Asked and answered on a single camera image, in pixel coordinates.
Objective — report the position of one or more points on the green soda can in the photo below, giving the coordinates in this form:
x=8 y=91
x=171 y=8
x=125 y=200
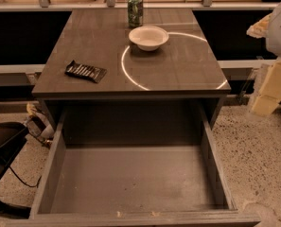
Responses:
x=135 y=13

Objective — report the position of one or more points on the black rxbar chocolate wrapper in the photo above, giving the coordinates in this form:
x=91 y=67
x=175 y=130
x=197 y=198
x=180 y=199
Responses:
x=84 y=71

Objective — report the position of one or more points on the clutter beside cabinet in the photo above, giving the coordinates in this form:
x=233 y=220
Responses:
x=38 y=125

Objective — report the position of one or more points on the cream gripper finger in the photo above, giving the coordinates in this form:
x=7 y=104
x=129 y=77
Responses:
x=267 y=93
x=259 y=29

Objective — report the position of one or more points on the white bowl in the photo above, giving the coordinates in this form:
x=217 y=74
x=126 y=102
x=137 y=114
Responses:
x=148 y=38

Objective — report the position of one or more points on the grey cabinet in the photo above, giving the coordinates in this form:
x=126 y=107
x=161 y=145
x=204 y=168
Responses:
x=183 y=67

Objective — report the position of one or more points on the open grey top drawer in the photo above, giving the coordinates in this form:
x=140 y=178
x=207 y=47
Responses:
x=134 y=164

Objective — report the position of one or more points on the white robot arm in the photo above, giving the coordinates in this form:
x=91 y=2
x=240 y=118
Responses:
x=273 y=39

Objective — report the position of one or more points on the black chair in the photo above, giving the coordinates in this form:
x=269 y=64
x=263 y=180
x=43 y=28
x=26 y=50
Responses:
x=12 y=139

